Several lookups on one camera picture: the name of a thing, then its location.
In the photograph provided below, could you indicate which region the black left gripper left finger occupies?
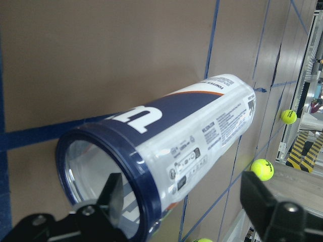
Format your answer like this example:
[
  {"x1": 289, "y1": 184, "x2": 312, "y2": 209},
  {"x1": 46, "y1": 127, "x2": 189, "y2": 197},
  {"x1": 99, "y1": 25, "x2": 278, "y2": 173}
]
[{"x1": 5, "y1": 173, "x2": 126, "y2": 241}]

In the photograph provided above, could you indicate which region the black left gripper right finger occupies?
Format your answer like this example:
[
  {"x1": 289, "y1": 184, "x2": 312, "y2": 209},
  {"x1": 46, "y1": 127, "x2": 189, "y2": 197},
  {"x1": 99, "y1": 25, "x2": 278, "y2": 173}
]
[{"x1": 240, "y1": 171, "x2": 322, "y2": 241}]

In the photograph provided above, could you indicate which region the yellow tennis ball mid table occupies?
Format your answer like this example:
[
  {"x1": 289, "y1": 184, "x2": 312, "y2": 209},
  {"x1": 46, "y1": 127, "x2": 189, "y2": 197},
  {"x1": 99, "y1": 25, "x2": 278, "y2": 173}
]
[{"x1": 250, "y1": 159, "x2": 275, "y2": 182}]

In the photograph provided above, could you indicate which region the yellow tennis ball near base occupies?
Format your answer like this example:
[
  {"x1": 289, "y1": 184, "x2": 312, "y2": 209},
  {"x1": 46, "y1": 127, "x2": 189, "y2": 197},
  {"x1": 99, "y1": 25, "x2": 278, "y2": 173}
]
[{"x1": 193, "y1": 238, "x2": 213, "y2": 242}]

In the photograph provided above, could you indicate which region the tennis ball with black print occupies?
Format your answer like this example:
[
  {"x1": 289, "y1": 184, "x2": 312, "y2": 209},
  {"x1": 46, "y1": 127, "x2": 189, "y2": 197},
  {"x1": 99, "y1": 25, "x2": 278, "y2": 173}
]
[{"x1": 280, "y1": 109, "x2": 297, "y2": 125}]

